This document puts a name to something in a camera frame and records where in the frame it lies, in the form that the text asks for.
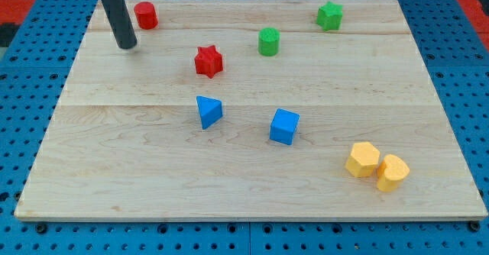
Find light wooden board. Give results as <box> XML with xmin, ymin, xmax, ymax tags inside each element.
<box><xmin>15</xmin><ymin>0</ymin><xmax>487</xmax><ymax>222</ymax></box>

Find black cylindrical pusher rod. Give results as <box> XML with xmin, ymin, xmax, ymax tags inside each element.
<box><xmin>101</xmin><ymin>0</ymin><xmax>138</xmax><ymax>50</ymax></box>

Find green cylinder block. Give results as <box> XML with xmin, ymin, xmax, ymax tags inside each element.
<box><xmin>258</xmin><ymin>27</ymin><xmax>280</xmax><ymax>56</ymax></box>

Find blue triangle block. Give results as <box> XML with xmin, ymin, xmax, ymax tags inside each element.
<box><xmin>196</xmin><ymin>95</ymin><xmax>223</xmax><ymax>130</ymax></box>

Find yellow hexagon block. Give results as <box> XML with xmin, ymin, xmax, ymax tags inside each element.
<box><xmin>345</xmin><ymin>142</ymin><xmax>381</xmax><ymax>178</ymax></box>

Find red star block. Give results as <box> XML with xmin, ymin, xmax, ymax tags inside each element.
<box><xmin>194</xmin><ymin>45</ymin><xmax>223</xmax><ymax>79</ymax></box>

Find yellow heart block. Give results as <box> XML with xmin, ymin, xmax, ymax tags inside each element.
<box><xmin>377</xmin><ymin>154</ymin><xmax>410</xmax><ymax>192</ymax></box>

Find blue cube block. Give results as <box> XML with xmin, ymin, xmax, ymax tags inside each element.
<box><xmin>269</xmin><ymin>108</ymin><xmax>300</xmax><ymax>145</ymax></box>

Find green star block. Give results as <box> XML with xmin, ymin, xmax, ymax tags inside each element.
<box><xmin>316</xmin><ymin>2</ymin><xmax>343</xmax><ymax>31</ymax></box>

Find red cylinder block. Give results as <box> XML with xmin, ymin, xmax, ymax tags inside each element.
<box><xmin>134</xmin><ymin>2</ymin><xmax>158</xmax><ymax>30</ymax></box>

